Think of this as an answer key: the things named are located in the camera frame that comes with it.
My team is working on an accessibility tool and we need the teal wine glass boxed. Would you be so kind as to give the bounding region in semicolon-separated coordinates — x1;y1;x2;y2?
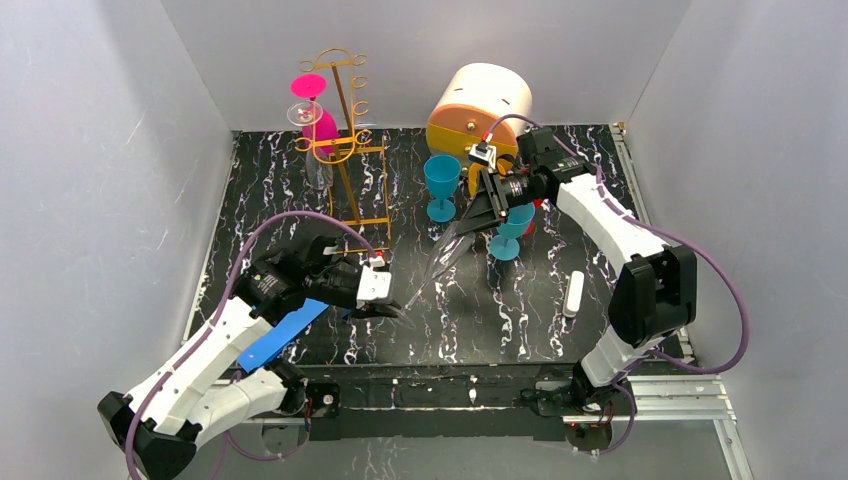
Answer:
488;203;536;261
424;154;461;223

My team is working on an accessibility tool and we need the clear wine glass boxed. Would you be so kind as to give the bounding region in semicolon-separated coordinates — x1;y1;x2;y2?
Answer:
287;99;333;190
397;220;474;329

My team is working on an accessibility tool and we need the red plastic wine glass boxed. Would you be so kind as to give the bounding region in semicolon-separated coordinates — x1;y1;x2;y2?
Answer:
523;199;546;237

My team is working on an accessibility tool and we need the yellow plastic wine glass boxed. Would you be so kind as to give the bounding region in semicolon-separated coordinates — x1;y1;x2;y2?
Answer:
468;156;514;198

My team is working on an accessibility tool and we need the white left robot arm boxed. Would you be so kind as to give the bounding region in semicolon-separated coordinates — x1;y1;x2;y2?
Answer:
97;236;397;479

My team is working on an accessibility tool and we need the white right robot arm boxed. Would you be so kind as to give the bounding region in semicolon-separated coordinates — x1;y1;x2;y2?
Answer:
456;127;697;404

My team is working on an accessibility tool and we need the magenta plastic wine glass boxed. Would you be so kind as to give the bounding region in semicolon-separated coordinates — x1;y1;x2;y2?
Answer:
290;73;339;161

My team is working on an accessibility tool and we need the blue flat card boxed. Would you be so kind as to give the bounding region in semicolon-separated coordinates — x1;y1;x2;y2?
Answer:
236;299;329;373

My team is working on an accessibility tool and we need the round pastel drawer cabinet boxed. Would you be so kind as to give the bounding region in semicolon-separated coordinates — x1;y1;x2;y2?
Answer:
426;63;533;167

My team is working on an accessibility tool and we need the white oblong remote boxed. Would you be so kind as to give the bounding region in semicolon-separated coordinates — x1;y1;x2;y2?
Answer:
562;271;585;318

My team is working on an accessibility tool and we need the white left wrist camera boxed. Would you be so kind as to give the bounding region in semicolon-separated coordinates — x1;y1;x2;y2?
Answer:
356;253;392;308

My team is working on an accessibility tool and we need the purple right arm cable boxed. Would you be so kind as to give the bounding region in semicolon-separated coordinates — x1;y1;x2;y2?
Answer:
483;113;751;458

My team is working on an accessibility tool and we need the gold wire glass rack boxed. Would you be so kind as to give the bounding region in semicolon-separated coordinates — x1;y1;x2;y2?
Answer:
296;47;392;253

